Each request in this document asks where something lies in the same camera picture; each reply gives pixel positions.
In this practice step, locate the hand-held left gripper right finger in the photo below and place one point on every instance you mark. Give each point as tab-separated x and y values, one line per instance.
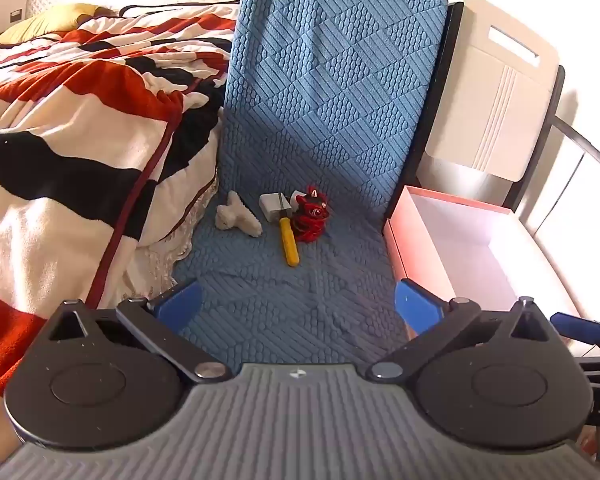
419	305

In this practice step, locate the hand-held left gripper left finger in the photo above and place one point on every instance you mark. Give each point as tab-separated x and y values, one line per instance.
180	301

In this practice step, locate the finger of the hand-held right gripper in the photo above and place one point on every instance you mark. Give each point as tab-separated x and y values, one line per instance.
577	327

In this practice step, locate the pink cardboard box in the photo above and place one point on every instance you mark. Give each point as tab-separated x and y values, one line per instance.
472	255

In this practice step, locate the white plush toy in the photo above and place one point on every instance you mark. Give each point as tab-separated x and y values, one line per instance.
236	217

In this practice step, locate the red toy figure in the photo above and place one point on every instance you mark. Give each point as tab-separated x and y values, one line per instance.
310	215

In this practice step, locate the striped red black white blanket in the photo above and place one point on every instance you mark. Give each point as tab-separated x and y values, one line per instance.
65	160

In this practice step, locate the blue textured chair cover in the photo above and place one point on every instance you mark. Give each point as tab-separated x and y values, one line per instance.
330	100

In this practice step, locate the yellow pillow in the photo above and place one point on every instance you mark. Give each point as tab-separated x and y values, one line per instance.
50	20

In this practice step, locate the black chair frame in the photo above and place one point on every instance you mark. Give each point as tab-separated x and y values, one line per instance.
437	90

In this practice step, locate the wall socket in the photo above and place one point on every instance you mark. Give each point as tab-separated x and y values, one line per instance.
16	15

